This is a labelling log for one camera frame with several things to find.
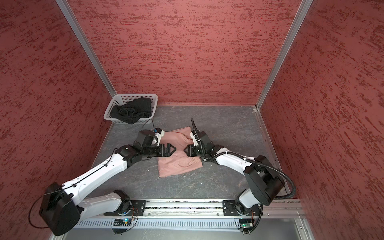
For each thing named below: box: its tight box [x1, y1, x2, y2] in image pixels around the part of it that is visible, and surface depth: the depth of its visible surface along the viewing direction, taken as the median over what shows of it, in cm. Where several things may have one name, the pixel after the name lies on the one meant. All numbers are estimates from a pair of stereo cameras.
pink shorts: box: [157, 126, 203, 178], surface depth 88 cm
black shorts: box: [109, 97, 152, 125], surface depth 105 cm
